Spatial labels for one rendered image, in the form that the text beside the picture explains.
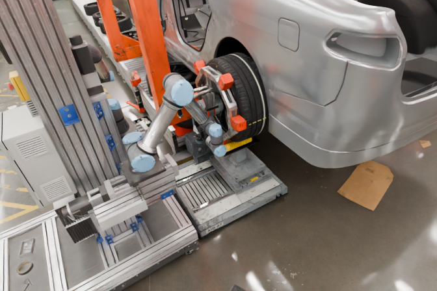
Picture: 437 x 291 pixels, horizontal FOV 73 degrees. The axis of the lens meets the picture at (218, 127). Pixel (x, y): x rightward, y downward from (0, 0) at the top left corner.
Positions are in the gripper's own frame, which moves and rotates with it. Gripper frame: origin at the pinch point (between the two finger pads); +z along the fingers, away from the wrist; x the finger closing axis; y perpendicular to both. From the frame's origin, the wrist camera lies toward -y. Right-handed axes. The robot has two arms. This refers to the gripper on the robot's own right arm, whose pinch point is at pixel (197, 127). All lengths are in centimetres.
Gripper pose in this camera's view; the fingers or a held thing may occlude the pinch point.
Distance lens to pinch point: 204.6
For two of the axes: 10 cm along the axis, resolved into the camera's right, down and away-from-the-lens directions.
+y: -0.9, -8.2, -5.7
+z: -4.7, -4.7, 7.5
